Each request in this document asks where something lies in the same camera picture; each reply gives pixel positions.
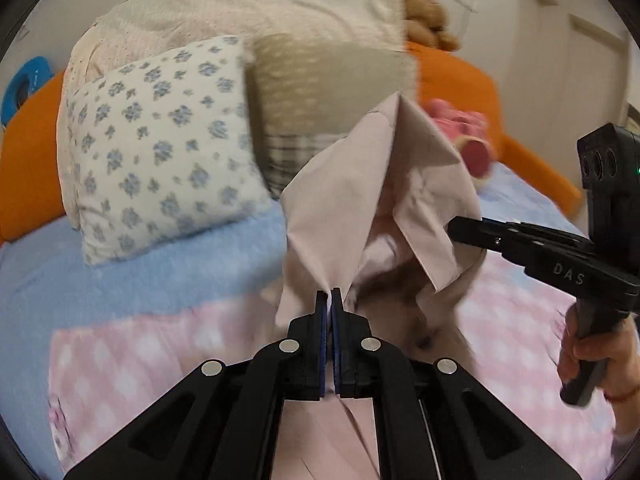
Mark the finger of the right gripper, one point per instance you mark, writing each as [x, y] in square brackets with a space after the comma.
[514, 237]

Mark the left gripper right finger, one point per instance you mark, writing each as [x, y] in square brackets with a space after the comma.
[433, 420]

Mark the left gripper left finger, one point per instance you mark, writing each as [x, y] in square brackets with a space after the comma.
[221, 421]

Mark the pale pink garment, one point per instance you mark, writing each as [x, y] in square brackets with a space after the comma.
[368, 216]

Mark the person's right hand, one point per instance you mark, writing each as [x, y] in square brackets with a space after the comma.
[620, 383]

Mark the pink plush toy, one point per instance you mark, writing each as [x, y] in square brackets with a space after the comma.
[468, 133]

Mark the pink Hello Kitty blanket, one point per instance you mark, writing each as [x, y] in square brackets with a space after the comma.
[103, 376]

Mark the light blue quilted bedspread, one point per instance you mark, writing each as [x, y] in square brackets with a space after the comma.
[46, 286]

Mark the brown teddy bear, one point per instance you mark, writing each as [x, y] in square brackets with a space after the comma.
[427, 24]

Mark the beige patchwork pillow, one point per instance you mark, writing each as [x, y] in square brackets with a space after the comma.
[311, 94]

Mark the blue floral white pillow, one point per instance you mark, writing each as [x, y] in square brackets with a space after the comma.
[161, 149]

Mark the orange headboard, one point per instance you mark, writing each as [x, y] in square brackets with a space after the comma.
[31, 195]

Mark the blue round object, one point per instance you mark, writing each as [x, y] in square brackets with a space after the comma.
[32, 76]

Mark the cream lace pillow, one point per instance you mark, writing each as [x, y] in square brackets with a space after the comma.
[137, 29]

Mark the black camera box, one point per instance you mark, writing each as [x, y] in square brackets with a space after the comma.
[609, 160]

